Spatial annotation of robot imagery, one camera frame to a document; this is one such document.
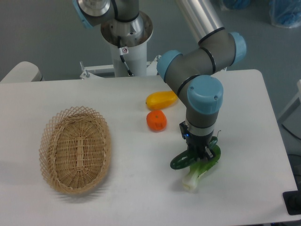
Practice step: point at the green bok choy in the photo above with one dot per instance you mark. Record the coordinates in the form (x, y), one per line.
(197, 170)

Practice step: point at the dark green cucumber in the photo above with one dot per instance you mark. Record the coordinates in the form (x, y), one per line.
(182, 161)

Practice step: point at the blue plastic bag left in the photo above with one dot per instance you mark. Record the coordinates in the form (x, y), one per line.
(234, 4)

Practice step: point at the black device at table edge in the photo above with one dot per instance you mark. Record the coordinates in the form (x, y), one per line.
(292, 201)

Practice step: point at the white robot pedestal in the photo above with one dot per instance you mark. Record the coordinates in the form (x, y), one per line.
(128, 50)

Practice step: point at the white side table frame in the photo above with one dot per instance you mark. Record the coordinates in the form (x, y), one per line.
(293, 104)

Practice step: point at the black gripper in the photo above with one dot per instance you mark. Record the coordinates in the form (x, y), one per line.
(198, 140)

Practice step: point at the blue plastic bag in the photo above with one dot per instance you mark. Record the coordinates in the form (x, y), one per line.
(285, 13)
(234, 4)

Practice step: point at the woven wicker basket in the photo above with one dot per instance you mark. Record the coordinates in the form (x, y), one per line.
(75, 150)

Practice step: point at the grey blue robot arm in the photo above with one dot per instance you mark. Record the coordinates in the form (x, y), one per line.
(189, 76)

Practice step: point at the blue plastic bag right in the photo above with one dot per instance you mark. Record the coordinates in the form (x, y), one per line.
(285, 13)

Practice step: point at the white chair back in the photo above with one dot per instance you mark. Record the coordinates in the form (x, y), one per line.
(23, 72)

